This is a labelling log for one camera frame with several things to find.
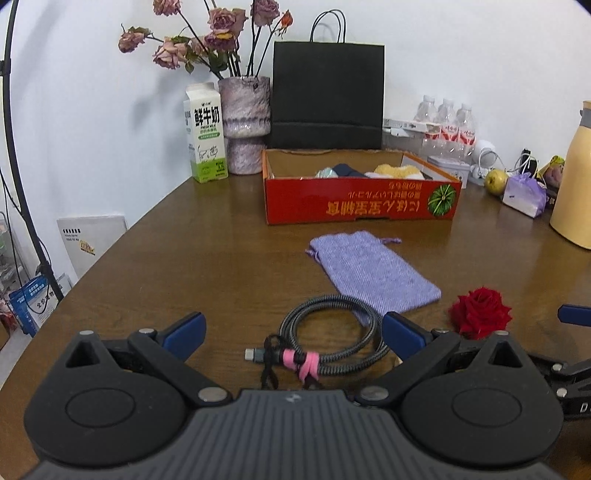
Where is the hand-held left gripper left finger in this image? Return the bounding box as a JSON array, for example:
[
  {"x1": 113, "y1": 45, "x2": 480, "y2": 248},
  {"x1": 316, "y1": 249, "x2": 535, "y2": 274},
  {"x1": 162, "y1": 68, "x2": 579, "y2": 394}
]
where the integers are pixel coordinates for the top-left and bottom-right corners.
[{"x1": 54, "y1": 312, "x2": 233, "y2": 409}]

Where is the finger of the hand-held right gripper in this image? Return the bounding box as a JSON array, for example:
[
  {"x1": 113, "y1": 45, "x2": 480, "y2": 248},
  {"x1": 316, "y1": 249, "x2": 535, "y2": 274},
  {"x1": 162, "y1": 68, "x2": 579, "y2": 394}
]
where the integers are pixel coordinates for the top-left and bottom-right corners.
[
  {"x1": 526, "y1": 353, "x2": 591, "y2": 400},
  {"x1": 557, "y1": 304, "x2": 591, "y2": 325}
]

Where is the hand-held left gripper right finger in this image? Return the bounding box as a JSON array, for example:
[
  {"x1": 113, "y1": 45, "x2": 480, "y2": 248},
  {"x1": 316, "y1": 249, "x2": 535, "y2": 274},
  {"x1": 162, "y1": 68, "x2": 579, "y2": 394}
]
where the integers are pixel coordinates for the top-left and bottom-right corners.
[{"x1": 353, "y1": 312, "x2": 539, "y2": 409}]

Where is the purple woven drawstring pouch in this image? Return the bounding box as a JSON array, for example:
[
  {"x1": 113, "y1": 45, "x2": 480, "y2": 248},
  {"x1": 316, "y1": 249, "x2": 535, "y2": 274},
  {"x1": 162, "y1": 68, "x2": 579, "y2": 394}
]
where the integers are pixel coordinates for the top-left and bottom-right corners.
[{"x1": 305, "y1": 231, "x2": 443, "y2": 328}]

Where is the red artificial rose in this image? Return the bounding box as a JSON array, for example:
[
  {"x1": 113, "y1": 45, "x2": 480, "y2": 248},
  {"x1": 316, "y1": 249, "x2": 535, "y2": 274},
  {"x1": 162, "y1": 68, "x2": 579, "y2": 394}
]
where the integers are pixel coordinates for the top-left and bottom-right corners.
[{"x1": 449, "y1": 287, "x2": 513, "y2": 341}]

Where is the braided grey cable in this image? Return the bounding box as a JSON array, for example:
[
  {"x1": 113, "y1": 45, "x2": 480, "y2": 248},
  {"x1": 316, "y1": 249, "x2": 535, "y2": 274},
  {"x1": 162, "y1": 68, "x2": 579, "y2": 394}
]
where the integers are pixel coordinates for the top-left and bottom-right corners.
[{"x1": 245, "y1": 295, "x2": 392, "y2": 391}]

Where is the red cardboard box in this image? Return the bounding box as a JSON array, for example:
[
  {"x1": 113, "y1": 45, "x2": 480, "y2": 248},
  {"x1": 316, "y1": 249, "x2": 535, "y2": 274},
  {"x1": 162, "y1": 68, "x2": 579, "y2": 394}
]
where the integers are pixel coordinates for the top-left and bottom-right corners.
[{"x1": 261, "y1": 148, "x2": 462, "y2": 226}]

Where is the purple wrapped pack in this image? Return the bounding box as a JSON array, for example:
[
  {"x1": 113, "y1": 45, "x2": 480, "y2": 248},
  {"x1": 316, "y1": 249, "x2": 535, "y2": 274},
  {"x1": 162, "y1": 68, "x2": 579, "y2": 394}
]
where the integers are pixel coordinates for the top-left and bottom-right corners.
[{"x1": 502, "y1": 173, "x2": 547, "y2": 219}]

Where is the cream thermos jug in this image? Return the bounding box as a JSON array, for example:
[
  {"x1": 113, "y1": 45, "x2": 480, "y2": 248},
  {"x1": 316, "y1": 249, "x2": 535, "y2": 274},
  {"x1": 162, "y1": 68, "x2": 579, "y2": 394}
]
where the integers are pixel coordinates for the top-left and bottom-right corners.
[{"x1": 549, "y1": 99, "x2": 591, "y2": 251}]

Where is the green purple snack packet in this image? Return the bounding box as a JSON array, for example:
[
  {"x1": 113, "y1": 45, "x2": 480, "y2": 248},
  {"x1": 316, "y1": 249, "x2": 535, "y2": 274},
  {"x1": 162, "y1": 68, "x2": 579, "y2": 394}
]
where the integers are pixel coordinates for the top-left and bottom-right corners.
[{"x1": 538, "y1": 156, "x2": 566, "y2": 188}]

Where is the green apple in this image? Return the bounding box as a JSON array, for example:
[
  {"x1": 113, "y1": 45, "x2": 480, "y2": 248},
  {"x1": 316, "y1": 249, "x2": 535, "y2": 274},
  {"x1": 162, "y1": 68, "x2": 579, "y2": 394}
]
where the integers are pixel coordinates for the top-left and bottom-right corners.
[{"x1": 484, "y1": 169, "x2": 509, "y2": 195}]

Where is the blue white bag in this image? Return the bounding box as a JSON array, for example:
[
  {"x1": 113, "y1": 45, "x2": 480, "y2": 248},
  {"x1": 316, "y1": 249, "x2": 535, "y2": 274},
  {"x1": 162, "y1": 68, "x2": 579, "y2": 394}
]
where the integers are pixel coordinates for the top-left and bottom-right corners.
[{"x1": 8, "y1": 275, "x2": 63, "y2": 337}]

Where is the black charger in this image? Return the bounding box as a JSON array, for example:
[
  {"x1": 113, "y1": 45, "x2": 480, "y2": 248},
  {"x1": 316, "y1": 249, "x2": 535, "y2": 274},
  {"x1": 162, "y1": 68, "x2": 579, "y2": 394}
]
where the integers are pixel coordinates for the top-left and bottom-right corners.
[{"x1": 517, "y1": 148, "x2": 539, "y2": 175}]

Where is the yellow white plush toy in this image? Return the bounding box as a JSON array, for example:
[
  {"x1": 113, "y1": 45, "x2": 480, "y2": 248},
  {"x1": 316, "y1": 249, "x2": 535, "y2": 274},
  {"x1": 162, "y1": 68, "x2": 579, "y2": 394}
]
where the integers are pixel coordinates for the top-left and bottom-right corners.
[{"x1": 365, "y1": 164, "x2": 426, "y2": 180}]

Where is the silver tin box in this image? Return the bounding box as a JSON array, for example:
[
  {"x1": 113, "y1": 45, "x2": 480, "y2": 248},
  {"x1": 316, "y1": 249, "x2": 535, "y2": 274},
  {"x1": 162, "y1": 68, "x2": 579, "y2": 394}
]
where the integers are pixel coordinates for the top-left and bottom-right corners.
[{"x1": 427, "y1": 155, "x2": 472, "y2": 189}]

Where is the dark blue cloth item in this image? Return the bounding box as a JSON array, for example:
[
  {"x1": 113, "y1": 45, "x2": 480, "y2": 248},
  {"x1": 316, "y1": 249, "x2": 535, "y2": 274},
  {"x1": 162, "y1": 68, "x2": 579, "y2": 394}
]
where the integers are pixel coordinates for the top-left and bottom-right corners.
[{"x1": 333, "y1": 162, "x2": 370, "y2": 178}]

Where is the white round device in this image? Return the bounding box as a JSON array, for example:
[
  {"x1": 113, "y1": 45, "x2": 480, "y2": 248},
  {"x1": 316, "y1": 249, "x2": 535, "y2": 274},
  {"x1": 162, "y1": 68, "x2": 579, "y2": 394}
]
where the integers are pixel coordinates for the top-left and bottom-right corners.
[{"x1": 473, "y1": 139, "x2": 498, "y2": 162}]

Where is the water bottles pack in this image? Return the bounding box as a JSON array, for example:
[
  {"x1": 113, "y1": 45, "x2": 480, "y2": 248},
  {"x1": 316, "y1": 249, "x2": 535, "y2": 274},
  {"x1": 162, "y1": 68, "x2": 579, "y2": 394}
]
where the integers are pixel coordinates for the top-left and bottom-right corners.
[{"x1": 383, "y1": 131, "x2": 476, "y2": 160}]

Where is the cluttered shelf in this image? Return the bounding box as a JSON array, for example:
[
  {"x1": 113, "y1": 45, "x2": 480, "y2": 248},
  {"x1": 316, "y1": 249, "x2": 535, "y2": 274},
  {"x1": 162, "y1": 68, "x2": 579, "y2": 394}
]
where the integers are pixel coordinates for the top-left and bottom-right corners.
[{"x1": 0, "y1": 212, "x2": 24, "y2": 296}]

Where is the white green milk carton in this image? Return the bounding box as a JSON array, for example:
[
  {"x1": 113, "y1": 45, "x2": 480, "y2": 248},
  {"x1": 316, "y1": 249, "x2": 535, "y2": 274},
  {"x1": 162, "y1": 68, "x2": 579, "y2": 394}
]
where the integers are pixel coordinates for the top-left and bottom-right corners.
[{"x1": 183, "y1": 83, "x2": 229, "y2": 184}]

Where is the long white red carton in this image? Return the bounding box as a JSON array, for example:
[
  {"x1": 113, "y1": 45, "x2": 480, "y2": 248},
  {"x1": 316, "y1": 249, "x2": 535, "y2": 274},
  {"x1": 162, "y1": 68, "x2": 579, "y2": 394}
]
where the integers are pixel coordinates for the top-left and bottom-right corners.
[{"x1": 382, "y1": 117, "x2": 441, "y2": 138}]

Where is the mottled purple ceramic vase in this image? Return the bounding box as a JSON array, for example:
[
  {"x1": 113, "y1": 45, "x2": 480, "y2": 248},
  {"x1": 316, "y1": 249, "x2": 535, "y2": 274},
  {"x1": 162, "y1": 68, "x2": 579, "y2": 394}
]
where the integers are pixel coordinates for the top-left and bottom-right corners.
[{"x1": 218, "y1": 76, "x2": 272, "y2": 175}]

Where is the black paper bag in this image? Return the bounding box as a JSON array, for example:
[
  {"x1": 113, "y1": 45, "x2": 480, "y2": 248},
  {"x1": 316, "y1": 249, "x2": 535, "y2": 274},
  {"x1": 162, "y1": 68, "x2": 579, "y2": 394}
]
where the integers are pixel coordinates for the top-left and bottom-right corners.
[{"x1": 269, "y1": 10, "x2": 386, "y2": 151}]

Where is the black light stand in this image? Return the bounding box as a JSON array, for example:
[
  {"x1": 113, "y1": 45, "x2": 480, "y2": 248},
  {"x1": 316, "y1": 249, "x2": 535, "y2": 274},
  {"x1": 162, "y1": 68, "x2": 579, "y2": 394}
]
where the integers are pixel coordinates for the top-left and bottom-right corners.
[{"x1": 0, "y1": 0, "x2": 70, "y2": 296}]

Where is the dried pink rose bouquet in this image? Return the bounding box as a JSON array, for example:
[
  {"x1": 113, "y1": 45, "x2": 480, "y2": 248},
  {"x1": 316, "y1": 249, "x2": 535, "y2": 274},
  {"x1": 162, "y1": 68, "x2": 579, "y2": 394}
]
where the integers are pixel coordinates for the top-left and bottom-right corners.
[{"x1": 117, "y1": 0, "x2": 294, "y2": 79}]

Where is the white wall panel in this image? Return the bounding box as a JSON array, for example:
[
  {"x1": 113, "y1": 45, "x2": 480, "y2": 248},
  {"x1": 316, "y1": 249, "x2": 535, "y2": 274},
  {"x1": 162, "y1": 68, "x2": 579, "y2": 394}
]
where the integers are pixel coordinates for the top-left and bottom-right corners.
[{"x1": 57, "y1": 215, "x2": 129, "y2": 281}]

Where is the white charging cable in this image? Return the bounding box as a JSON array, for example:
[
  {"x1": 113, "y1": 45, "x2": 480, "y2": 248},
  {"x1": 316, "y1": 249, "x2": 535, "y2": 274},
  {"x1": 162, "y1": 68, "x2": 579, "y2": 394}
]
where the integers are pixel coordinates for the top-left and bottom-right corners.
[{"x1": 470, "y1": 150, "x2": 541, "y2": 180}]

